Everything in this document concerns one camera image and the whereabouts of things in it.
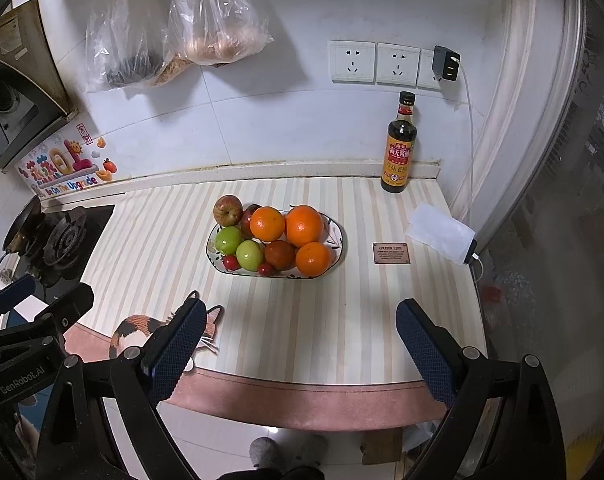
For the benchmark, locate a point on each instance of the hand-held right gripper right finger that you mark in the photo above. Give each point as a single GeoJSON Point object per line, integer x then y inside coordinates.
{"type": "Point", "coordinates": [424, 350]}

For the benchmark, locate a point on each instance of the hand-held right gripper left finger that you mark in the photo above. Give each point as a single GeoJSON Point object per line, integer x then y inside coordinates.
{"type": "Point", "coordinates": [179, 350]}

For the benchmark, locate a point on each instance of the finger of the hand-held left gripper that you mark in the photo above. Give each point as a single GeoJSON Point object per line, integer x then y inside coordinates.
{"type": "Point", "coordinates": [14, 292]}
{"type": "Point", "coordinates": [57, 312]}

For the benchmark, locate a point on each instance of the red cherry tomato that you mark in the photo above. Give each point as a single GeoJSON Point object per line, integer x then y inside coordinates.
{"type": "Point", "coordinates": [230, 262]}
{"type": "Point", "coordinates": [266, 270]}

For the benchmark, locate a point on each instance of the dark reddish orange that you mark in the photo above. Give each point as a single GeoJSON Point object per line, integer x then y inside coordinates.
{"type": "Point", "coordinates": [280, 255]}

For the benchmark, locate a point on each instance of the brownish red apple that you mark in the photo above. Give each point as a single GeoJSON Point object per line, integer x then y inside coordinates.
{"type": "Point", "coordinates": [228, 210]}

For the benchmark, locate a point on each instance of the large red green apple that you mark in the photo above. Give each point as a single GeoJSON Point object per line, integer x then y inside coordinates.
{"type": "Point", "coordinates": [247, 217]}

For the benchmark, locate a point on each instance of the floral printed plate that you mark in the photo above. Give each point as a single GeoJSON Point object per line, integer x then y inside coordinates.
{"type": "Point", "coordinates": [333, 232]}

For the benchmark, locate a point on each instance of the black pan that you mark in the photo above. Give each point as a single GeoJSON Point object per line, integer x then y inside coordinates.
{"type": "Point", "coordinates": [22, 222]}

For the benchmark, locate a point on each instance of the black gas stove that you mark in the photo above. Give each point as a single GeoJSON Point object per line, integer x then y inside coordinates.
{"type": "Point", "coordinates": [67, 235]}

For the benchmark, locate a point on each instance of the striped cat print table mat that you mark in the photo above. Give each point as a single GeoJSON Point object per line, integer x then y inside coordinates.
{"type": "Point", "coordinates": [332, 320]}

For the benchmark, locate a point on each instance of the brown printed label patch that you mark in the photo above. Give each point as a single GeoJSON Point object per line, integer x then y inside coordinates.
{"type": "Point", "coordinates": [390, 253]}

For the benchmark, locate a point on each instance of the brown cardboard box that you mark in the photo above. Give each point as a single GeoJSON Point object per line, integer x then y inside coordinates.
{"type": "Point", "coordinates": [382, 447]}

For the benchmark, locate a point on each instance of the dark flat device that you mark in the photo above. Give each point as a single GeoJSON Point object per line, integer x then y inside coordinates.
{"type": "Point", "coordinates": [471, 252]}

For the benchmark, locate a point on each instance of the grey fuzzy slipper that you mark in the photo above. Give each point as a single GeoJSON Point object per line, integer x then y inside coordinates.
{"type": "Point", "coordinates": [265, 452]}

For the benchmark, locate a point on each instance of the dark range hood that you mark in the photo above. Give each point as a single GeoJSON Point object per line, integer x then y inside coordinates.
{"type": "Point", "coordinates": [12, 110]}

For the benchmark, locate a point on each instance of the frosted patterned glass door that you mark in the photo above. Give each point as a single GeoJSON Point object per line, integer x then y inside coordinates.
{"type": "Point", "coordinates": [557, 210]}

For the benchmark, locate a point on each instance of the dark soy sauce bottle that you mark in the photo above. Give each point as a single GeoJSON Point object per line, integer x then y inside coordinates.
{"type": "Point", "coordinates": [398, 155]}

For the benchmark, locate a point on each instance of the clear plastic bag dark contents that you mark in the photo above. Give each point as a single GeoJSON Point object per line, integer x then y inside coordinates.
{"type": "Point", "coordinates": [127, 55]}

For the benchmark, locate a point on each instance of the black charger plug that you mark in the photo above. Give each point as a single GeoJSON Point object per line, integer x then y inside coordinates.
{"type": "Point", "coordinates": [446, 63]}

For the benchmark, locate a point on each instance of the clear plastic bag with onions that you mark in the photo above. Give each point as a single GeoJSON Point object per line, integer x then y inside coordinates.
{"type": "Point", "coordinates": [217, 30]}

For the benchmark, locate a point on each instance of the colourful wall sticker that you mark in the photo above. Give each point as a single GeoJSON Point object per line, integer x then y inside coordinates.
{"type": "Point", "coordinates": [62, 165]}

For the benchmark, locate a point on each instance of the white wall outlet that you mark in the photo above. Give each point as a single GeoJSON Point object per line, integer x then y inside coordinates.
{"type": "Point", "coordinates": [398, 64]}
{"type": "Point", "coordinates": [426, 77]}
{"type": "Point", "coordinates": [352, 61]}

